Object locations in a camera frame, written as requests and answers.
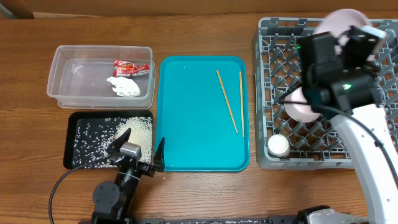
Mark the large white plate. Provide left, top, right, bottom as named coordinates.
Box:
left=313, top=9, right=372, bottom=55

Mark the teal plastic tray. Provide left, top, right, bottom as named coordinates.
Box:
left=155, top=55, right=250, bottom=172

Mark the black rail at table edge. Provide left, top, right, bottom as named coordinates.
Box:
left=134, top=215, right=299, bottom=224

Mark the white tissue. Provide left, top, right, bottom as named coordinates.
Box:
left=106, top=77, right=141, bottom=97

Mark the grey bowl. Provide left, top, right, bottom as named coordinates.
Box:
left=284, top=87, right=320, bottom=123

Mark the clear plastic bin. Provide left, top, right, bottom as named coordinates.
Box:
left=47, top=45, right=155, bottom=110

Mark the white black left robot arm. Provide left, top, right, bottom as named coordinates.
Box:
left=91, top=128, right=165, bottom=223

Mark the red snack wrapper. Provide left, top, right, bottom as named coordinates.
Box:
left=113, top=60, right=150, bottom=77

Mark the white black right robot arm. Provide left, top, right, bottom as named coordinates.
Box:
left=297, top=26, right=397, bottom=223

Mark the white paper cup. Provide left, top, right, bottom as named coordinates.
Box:
left=267, top=134, right=290, bottom=157

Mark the pile of rice grains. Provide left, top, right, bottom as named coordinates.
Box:
left=72, top=116, right=152, bottom=168

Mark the black waste tray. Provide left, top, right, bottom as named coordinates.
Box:
left=63, top=110, right=153, bottom=169

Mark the grey dish rack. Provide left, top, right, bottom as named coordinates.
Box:
left=253, top=17, right=397, bottom=170

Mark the black table clamp mount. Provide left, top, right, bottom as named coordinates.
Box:
left=269, top=204, right=368, bottom=224

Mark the wooden chopstick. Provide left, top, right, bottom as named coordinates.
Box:
left=239, top=71, right=244, bottom=138
left=216, top=70, right=238, bottom=134

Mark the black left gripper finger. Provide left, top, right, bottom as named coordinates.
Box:
left=154, top=138, right=165, bottom=172
left=106, top=128, right=131, bottom=153

